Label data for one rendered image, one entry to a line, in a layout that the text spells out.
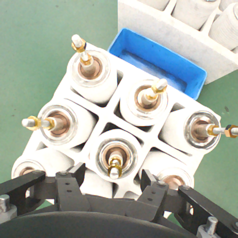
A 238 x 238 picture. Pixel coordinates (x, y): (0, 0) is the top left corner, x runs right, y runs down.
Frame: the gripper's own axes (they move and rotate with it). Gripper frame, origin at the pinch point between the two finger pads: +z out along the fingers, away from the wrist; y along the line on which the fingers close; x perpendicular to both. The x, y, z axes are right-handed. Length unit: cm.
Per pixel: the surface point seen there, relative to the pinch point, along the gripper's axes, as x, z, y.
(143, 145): 1.8, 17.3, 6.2
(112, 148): 1.4, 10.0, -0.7
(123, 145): 2.3, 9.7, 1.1
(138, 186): -8.0, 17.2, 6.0
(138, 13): 36.9, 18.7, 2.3
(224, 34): 31.6, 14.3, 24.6
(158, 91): 10.1, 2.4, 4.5
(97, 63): 16.6, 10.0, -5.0
